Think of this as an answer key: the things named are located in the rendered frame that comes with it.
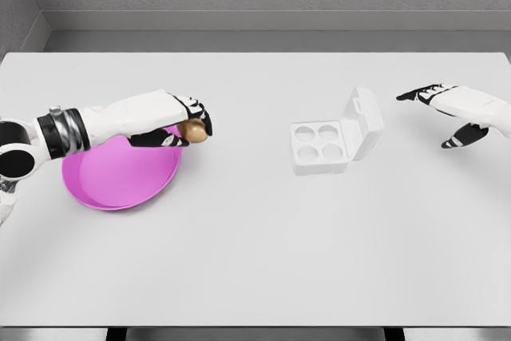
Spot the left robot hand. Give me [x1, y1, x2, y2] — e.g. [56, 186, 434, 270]
[117, 89, 214, 149]

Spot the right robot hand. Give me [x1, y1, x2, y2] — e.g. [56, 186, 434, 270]
[395, 84, 505, 149]

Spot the brown egg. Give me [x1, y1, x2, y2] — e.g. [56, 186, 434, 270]
[176, 118, 209, 145]

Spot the white egg box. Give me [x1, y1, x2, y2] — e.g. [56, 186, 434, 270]
[289, 85, 385, 177]

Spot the pink round plate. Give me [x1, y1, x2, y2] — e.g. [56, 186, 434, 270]
[61, 125, 181, 212]

